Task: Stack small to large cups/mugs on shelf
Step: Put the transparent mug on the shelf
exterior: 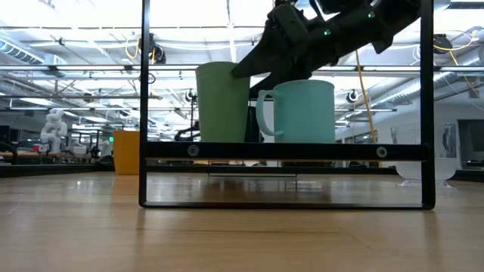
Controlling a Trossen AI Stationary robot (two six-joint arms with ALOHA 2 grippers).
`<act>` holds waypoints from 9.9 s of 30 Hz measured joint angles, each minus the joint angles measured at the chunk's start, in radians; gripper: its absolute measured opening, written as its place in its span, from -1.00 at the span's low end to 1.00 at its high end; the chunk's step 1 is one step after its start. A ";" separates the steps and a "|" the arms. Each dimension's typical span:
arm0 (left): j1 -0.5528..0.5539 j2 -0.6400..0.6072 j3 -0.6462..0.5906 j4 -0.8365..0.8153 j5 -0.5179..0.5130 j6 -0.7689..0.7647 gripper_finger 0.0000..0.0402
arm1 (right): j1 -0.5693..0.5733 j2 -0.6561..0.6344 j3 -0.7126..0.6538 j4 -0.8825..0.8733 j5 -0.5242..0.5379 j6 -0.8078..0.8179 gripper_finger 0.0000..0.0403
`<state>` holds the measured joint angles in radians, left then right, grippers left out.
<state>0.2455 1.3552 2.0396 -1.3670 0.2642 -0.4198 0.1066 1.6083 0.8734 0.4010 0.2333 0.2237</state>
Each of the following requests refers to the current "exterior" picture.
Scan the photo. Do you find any cyan plastic mug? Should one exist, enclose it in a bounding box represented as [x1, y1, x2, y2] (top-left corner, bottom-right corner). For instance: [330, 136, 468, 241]
[255, 79, 336, 144]

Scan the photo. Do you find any orange plastic cup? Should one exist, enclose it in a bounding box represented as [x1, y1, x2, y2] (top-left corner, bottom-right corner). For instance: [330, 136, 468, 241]
[112, 130, 141, 176]

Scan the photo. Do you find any black aluminium table frame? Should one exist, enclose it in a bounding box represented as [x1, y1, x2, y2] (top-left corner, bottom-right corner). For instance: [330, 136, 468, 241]
[0, 162, 484, 183]

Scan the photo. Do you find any green plastic cup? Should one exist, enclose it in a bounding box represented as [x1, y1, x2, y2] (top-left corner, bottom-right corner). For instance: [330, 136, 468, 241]
[194, 61, 251, 144]

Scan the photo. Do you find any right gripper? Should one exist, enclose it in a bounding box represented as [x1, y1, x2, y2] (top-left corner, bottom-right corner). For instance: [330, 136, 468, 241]
[230, 18, 343, 100]

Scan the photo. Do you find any white robot figure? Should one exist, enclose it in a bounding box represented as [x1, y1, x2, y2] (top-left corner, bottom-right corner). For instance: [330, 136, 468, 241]
[39, 108, 69, 154]

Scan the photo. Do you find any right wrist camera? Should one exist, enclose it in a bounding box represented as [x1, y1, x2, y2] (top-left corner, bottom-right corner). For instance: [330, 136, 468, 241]
[267, 3, 308, 43]

